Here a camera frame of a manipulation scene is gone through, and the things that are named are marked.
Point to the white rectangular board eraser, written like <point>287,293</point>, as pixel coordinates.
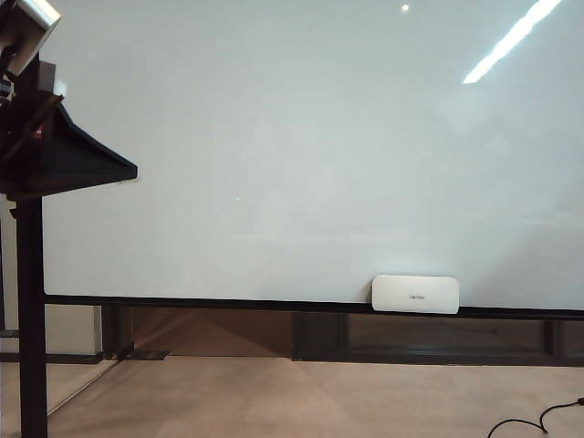
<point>414,295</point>

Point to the white glass whiteboard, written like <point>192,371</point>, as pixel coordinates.
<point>319,137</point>

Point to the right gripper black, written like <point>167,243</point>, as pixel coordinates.
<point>23,98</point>

